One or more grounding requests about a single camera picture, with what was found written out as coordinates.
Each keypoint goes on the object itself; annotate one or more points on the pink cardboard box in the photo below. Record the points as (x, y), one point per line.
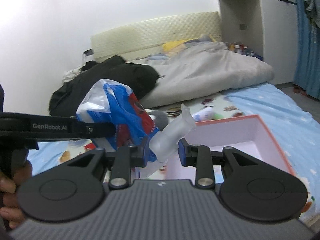
(225, 135)

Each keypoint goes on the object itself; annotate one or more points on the food print mat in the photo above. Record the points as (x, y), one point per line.
(225, 102)

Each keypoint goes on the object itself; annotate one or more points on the black jacket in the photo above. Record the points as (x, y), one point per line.
(75, 92)

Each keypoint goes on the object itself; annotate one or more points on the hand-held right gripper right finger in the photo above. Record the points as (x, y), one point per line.
(182, 152)

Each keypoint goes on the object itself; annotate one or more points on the grey duvet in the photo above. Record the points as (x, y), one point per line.
(212, 72)

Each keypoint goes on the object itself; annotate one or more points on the grey wall socket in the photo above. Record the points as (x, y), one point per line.
(242, 26)

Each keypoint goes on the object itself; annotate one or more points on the yellow pillow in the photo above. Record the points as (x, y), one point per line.
(175, 46)

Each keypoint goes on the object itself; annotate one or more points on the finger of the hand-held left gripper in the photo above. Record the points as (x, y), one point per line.
(101, 130)

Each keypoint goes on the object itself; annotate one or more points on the hanging grey garment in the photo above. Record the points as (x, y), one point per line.
(313, 2)

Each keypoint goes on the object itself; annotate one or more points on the person's left hand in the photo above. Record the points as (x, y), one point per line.
(10, 202)

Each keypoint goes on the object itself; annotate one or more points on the blue red plastic bag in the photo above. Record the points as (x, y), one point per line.
(120, 110)

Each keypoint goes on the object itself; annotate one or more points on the white patterned cloth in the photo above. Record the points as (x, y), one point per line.
(71, 73)

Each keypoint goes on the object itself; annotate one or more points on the grey white penguin plush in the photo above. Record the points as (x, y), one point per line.
(160, 118)

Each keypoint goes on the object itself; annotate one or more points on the cream quilted headboard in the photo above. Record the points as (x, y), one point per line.
(150, 32)

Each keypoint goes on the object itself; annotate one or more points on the translucent frosted plastic bag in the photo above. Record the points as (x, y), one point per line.
(170, 137)

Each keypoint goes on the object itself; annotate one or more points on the blue curtain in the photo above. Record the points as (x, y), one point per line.
(307, 62)

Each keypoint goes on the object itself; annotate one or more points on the row of small bottles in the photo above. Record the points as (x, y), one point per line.
(240, 47)

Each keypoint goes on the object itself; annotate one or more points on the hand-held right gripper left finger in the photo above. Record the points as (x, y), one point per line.
(140, 155)

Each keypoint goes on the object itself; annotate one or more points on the white cabinet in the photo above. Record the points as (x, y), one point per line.
(275, 42)

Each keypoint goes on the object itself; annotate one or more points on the white bottle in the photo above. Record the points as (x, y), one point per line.
(205, 113)

